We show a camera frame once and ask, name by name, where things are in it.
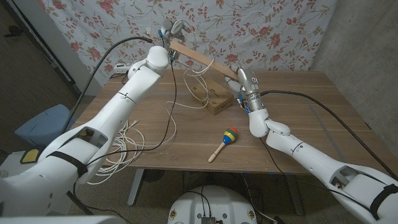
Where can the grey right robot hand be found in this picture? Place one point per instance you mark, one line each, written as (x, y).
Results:
(247, 81)

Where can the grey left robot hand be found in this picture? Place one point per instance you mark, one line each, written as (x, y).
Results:
(169, 28)

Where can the light wooden slat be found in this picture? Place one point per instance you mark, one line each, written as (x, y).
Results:
(202, 59)

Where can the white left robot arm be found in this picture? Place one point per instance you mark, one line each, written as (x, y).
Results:
(109, 118)

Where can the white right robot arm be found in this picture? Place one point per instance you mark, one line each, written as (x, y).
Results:
(311, 155)

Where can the brown cardboard box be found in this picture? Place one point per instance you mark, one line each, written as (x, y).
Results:
(217, 99)

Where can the colourful striped wooden maraca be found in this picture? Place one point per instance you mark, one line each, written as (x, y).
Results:
(230, 134)

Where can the floral print backdrop cloth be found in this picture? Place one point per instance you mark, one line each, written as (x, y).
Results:
(264, 31)

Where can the white power strip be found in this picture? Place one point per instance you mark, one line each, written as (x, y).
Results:
(121, 67)

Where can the grey table leg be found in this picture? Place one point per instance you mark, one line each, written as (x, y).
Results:
(294, 196)

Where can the white robot torso base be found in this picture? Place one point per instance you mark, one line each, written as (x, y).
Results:
(214, 202)

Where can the dark brown door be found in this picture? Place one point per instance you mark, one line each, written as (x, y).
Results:
(25, 77)

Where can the white table leg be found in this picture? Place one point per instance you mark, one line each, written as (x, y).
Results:
(136, 186)

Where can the yellow and black pads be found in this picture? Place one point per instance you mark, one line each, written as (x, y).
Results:
(31, 155)

